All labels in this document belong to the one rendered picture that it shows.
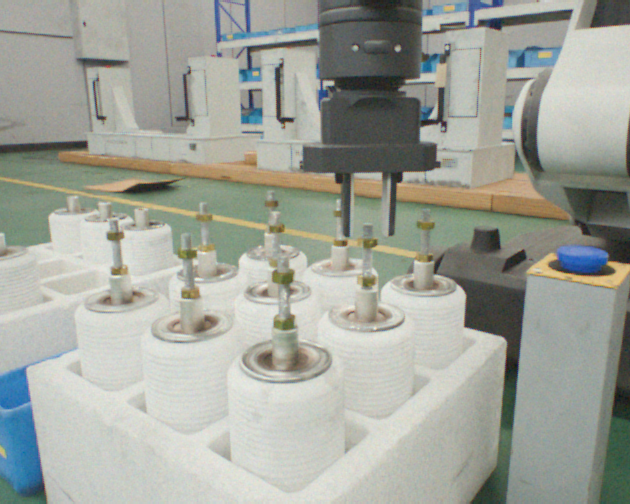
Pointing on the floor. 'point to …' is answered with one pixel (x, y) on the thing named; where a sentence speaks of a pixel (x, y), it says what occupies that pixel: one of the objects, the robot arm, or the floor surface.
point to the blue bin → (13, 428)
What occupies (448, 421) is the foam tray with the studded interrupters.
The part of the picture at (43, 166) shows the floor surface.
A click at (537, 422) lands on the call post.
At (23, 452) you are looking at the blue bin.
